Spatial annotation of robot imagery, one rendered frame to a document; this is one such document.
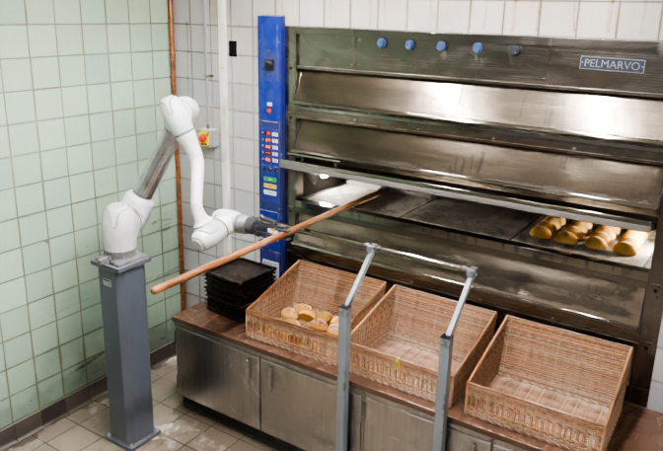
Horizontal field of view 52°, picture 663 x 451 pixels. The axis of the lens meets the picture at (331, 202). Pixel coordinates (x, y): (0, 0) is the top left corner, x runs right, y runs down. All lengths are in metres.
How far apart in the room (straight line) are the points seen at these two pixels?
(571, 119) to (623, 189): 0.35
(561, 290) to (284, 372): 1.35
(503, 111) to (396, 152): 0.58
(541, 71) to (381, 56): 0.77
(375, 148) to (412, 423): 1.31
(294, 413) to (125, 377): 0.86
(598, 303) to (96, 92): 2.69
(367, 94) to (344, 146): 0.30
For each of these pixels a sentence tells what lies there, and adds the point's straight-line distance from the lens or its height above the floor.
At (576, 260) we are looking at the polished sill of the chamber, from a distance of 3.14.
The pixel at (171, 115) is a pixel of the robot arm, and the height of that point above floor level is 1.71.
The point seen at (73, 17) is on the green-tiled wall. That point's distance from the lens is 3.77.
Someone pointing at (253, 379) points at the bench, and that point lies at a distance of 3.58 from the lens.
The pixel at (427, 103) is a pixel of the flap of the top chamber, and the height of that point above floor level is 1.78.
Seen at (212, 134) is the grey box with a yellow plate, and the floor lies 1.48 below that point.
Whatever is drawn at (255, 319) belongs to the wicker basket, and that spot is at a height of 0.69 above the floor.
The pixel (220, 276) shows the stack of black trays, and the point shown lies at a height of 0.81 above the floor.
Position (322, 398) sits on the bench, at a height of 0.43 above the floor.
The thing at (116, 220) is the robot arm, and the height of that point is 1.22.
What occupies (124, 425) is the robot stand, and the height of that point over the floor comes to 0.13.
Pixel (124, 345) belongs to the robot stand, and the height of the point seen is 0.58.
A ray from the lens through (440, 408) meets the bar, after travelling 2.94.
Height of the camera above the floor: 2.20
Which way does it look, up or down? 16 degrees down
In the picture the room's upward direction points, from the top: 1 degrees clockwise
